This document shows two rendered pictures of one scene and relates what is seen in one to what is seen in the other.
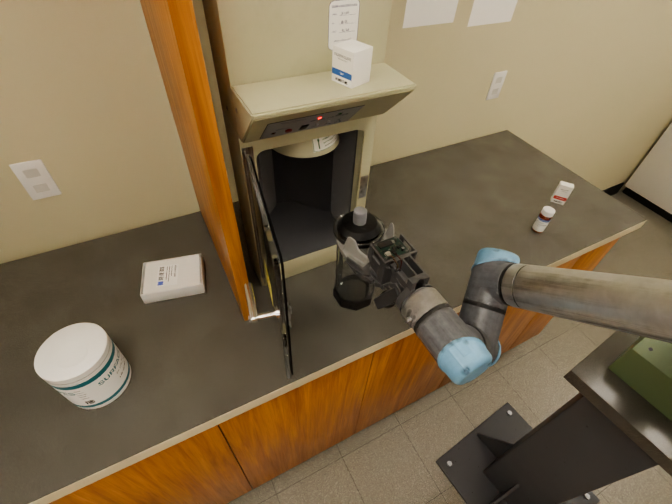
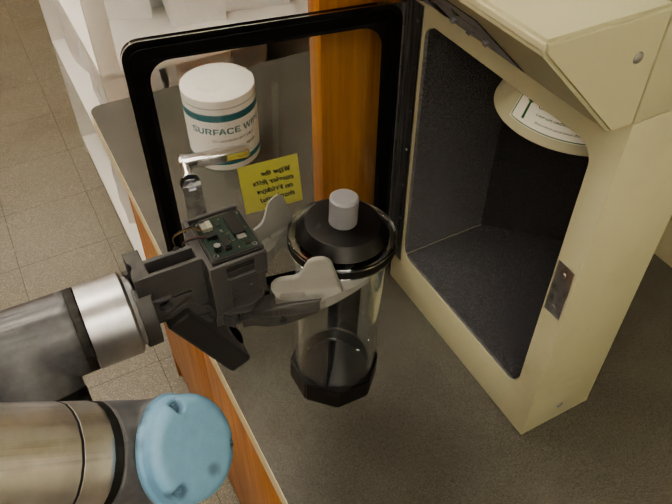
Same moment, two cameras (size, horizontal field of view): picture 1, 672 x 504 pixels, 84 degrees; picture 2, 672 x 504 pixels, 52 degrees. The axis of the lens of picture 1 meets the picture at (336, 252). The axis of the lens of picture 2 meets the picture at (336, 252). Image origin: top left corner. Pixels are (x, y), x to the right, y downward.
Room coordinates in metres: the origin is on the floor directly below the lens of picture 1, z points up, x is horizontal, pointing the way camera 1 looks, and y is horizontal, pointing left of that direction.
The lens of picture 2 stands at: (0.59, -0.54, 1.72)
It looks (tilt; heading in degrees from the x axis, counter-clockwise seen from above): 45 degrees down; 92
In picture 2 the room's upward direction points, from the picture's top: straight up
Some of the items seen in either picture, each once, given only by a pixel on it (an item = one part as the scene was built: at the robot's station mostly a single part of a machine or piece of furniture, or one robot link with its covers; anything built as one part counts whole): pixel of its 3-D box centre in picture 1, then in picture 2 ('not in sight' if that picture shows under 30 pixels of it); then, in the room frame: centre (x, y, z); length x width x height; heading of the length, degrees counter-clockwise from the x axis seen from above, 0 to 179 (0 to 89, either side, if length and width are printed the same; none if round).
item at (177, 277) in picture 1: (174, 277); not in sight; (0.64, 0.45, 0.96); 0.16 x 0.12 x 0.04; 108
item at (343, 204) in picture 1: (294, 176); (556, 181); (0.83, 0.13, 1.19); 0.26 x 0.24 x 0.35; 120
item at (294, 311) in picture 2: not in sight; (271, 301); (0.51, -0.12, 1.24); 0.09 x 0.05 x 0.02; 6
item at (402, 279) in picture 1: (398, 273); (199, 280); (0.45, -0.12, 1.27); 0.12 x 0.08 x 0.09; 30
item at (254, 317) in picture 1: (260, 301); not in sight; (0.41, 0.14, 1.20); 0.10 x 0.05 x 0.03; 20
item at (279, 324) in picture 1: (269, 273); (277, 172); (0.49, 0.14, 1.19); 0.30 x 0.01 x 0.40; 20
